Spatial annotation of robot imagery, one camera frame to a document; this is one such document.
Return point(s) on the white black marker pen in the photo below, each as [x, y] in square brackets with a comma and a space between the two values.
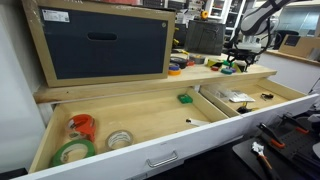
[196, 122]

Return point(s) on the black yellow small tool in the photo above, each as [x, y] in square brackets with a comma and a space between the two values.
[244, 109]

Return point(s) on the black binder clip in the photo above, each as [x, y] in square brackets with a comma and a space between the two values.
[266, 96]

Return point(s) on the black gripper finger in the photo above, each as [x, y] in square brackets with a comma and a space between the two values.
[230, 61]
[249, 63]

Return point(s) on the small teal green tape roll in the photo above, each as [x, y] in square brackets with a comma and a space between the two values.
[226, 71]

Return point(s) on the open white wooden drawer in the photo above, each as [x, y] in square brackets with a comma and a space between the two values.
[157, 121]

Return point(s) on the clear tape roll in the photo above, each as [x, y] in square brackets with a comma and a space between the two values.
[119, 139]

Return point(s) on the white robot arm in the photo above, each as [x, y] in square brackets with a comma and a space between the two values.
[254, 34]

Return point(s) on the cardboard box on right counter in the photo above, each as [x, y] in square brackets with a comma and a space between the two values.
[300, 46]

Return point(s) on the dark grey fabric bin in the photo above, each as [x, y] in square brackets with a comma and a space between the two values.
[205, 37]

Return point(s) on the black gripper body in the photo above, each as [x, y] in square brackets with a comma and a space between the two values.
[242, 55]

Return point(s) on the metal drawer handle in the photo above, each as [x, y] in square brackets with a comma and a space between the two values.
[164, 161]

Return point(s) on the bright green tape roll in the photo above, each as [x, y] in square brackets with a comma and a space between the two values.
[225, 62]

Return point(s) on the wooden box with black front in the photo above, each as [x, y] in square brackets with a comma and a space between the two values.
[81, 42]

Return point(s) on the grey tape roll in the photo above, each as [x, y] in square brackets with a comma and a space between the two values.
[197, 59]

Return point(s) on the small red tape roll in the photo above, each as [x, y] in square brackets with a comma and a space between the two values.
[215, 68]

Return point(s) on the large green tape roll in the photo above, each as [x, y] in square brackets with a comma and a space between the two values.
[73, 150]

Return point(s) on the black orange clamp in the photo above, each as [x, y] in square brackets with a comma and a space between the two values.
[290, 122]
[274, 139]

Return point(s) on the orange tape dispenser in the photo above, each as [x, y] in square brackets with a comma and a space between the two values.
[81, 126]

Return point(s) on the small green plastic box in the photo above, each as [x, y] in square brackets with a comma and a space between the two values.
[185, 98]

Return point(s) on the clear plastic bag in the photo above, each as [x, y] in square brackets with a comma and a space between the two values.
[225, 94]

